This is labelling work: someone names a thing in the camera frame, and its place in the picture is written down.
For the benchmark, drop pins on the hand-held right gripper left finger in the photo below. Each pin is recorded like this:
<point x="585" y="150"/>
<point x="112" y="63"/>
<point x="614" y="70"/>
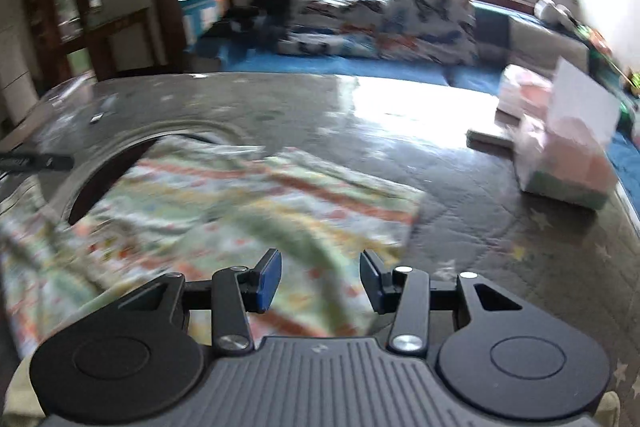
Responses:
<point x="266" y="283"/>

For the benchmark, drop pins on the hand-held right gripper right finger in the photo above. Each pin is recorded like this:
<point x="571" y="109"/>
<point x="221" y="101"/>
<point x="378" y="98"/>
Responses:
<point x="374" y="285"/>

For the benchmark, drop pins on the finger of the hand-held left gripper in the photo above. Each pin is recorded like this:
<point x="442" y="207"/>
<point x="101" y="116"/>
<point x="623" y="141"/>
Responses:
<point x="37" y="161"/>

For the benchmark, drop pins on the striped colourful garment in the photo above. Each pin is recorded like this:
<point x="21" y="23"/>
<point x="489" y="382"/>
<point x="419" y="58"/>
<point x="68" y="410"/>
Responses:
<point x="225" y="202"/>

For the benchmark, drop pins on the wooden glass cabinet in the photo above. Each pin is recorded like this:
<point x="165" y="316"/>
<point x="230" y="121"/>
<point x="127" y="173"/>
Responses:
<point x="57" y="2"/>

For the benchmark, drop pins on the flat grey book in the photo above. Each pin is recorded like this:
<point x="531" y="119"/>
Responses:
<point x="492" y="138"/>

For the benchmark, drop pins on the blue plastic box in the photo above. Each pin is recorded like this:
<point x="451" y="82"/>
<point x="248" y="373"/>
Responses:
<point x="200" y="14"/>

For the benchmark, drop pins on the blue sofa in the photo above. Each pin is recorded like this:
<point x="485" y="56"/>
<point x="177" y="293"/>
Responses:
<point x="350" y="67"/>

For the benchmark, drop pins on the pink green tissue pack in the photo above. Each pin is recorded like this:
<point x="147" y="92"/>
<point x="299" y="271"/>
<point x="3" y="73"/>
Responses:
<point x="570" y="162"/>

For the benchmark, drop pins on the printed folded blanket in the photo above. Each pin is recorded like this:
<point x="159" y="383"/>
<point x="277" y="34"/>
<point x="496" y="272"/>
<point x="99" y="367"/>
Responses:
<point x="390" y="27"/>

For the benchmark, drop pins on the black bag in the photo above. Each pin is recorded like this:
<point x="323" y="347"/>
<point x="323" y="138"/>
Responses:
<point x="272" y="4"/>

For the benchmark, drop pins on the white paper sheet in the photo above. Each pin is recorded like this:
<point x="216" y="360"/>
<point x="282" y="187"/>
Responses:
<point x="582" y="99"/>

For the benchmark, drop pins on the grey cushion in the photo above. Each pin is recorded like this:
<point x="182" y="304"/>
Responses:
<point x="545" y="39"/>

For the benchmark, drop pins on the white plush toy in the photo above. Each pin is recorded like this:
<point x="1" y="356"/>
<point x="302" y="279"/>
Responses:
<point x="550" y="9"/>

